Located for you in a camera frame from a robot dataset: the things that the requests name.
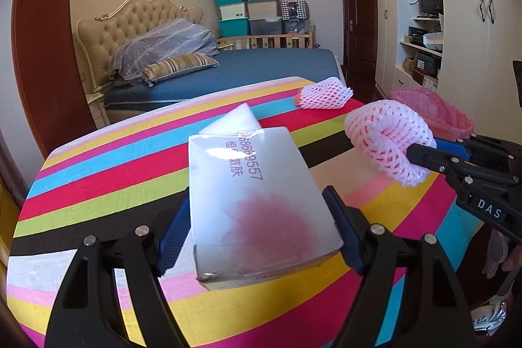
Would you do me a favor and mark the person's right hand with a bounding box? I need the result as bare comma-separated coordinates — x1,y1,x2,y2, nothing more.
485,228,522,285

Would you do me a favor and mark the beige tufted headboard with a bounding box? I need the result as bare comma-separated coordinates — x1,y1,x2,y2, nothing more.
75,0,205,96

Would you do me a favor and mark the white wardrobe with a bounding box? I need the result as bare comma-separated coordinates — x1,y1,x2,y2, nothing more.
373,0,522,137

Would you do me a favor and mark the white plastic storage box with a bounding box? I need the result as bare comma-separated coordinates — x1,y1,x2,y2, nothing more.
219,3,249,21
247,0,281,20

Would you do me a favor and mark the grey striped pillow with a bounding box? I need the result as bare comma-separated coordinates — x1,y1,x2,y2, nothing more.
109,19,220,83

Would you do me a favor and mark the silver shiny object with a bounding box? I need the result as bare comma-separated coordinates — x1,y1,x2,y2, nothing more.
470,299,510,332

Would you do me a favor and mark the white cardboard box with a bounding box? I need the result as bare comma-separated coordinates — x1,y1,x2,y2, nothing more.
188,127,344,292

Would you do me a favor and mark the cream nightstand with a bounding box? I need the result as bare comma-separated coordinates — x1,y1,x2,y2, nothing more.
85,91,107,129

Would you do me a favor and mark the black-white checked bag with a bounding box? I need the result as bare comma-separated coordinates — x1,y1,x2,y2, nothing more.
280,0,310,20

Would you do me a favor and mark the bin with pink bag liner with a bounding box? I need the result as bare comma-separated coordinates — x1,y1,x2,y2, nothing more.
389,88,476,143

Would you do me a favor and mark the wooden crib rail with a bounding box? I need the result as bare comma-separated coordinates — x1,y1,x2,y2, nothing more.
216,31,316,49

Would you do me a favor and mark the dark wooden door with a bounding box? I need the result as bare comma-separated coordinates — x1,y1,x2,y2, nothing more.
340,0,378,88

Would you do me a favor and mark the reddish-brown wooden door frame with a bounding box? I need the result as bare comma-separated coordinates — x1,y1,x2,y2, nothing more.
12,0,94,159

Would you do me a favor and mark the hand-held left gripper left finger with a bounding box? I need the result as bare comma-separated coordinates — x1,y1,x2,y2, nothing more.
47,198,192,348

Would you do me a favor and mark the dark blue safe box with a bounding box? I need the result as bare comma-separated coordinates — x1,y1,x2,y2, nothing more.
413,52,441,77

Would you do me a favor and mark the colourful striped tablecloth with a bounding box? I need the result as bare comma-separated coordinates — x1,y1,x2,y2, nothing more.
6,76,466,348

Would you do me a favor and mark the grey clear storage box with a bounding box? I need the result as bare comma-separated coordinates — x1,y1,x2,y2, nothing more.
249,18,283,35

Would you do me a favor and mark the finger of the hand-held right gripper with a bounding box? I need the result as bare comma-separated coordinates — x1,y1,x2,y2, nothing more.
406,144,522,207
433,135,522,166

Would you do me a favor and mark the bed with blue sheet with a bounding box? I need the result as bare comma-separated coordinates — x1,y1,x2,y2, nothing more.
102,48,347,116

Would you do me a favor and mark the pink foam fruit net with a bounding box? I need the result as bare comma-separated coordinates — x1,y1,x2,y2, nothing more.
344,99,436,188
294,77,354,111

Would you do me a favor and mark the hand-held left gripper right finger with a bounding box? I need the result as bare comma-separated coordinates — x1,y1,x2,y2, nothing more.
322,187,476,348

